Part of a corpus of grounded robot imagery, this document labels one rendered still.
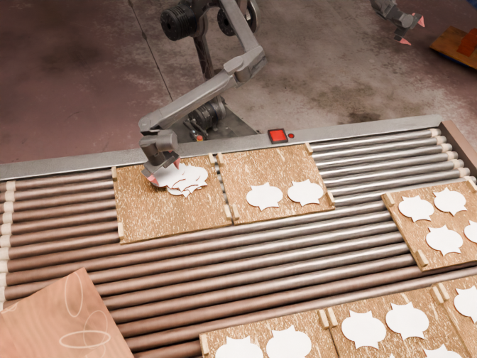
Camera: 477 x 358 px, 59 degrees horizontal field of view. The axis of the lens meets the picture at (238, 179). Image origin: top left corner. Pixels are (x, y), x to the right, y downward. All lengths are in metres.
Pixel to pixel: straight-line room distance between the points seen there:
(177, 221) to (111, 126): 1.81
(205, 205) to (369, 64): 2.87
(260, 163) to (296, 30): 2.77
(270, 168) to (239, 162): 0.13
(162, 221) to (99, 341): 0.50
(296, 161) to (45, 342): 1.14
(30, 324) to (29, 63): 2.90
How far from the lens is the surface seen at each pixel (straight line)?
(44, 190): 1.80
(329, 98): 3.69
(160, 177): 1.67
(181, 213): 1.62
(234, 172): 1.75
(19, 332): 1.40
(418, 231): 1.79
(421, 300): 1.65
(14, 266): 1.65
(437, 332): 1.62
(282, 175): 1.77
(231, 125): 2.93
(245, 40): 1.59
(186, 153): 1.84
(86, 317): 1.36
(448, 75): 4.44
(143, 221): 1.61
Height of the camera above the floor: 2.28
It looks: 51 degrees down
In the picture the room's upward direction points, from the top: 8 degrees clockwise
